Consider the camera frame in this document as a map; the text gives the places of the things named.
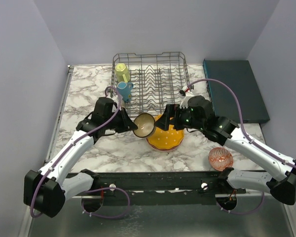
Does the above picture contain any grey wire dish rack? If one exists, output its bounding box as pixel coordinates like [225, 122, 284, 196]
[111, 52, 189, 119]

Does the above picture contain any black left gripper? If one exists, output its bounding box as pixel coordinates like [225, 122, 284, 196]
[104, 107, 138, 133]

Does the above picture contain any blue network switch box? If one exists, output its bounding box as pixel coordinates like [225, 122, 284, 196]
[203, 60, 270, 124]

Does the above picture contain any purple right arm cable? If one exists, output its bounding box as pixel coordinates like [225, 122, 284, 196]
[187, 79, 296, 215]

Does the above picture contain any orange polka dot plate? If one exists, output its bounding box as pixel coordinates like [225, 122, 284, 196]
[146, 125, 185, 149]

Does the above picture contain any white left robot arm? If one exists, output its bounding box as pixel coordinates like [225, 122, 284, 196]
[24, 96, 137, 218]

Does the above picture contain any red patterned glass bowl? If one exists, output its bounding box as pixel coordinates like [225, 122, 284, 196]
[208, 147, 234, 171]

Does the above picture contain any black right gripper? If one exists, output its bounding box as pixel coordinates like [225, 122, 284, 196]
[154, 103, 205, 131]

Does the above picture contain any pink plate under stack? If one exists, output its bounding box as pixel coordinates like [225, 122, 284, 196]
[146, 140, 182, 152]

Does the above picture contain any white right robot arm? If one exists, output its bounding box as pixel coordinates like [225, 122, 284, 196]
[154, 96, 296, 205]

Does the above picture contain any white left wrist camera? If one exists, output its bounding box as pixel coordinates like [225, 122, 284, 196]
[110, 94, 125, 112]

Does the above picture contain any blue floral mug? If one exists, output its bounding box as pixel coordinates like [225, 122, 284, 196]
[116, 81, 133, 103]

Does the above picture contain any pale yellow mug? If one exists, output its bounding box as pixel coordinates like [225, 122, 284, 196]
[114, 63, 130, 82]

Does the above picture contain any brown patterned bowl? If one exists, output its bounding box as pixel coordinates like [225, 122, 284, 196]
[133, 113, 155, 138]

